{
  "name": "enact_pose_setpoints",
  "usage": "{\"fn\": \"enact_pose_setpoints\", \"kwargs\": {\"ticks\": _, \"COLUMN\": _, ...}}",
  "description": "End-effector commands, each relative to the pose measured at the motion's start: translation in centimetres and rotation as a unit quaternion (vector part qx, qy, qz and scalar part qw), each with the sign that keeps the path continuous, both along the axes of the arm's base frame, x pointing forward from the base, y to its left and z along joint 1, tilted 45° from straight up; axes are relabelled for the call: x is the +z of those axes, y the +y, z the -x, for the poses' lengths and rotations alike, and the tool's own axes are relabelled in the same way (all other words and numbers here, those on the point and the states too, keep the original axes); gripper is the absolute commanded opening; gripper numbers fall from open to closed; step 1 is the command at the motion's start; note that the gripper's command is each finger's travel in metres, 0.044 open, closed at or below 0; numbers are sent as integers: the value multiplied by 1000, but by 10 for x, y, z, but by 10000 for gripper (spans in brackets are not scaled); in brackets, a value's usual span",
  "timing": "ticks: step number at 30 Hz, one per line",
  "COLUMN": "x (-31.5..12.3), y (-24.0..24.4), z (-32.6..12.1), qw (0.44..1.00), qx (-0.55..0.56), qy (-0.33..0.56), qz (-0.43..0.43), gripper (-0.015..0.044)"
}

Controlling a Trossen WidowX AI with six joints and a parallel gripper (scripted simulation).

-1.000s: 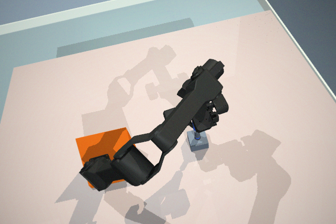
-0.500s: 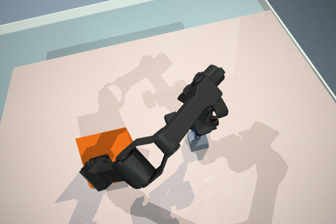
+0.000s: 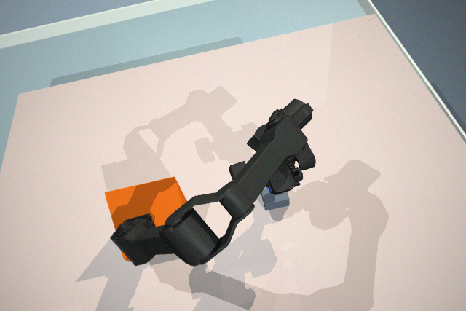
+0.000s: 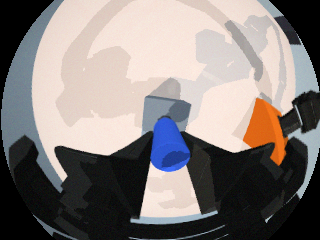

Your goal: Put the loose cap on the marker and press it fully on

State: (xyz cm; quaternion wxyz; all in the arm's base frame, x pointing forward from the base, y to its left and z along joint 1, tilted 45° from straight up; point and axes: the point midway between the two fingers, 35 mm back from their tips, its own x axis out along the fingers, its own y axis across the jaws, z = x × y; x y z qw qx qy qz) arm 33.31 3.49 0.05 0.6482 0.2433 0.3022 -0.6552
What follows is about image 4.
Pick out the blue marker cap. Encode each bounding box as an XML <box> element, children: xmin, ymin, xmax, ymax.
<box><xmin>151</xmin><ymin>119</ymin><xmax>191</xmax><ymax>172</ymax></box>

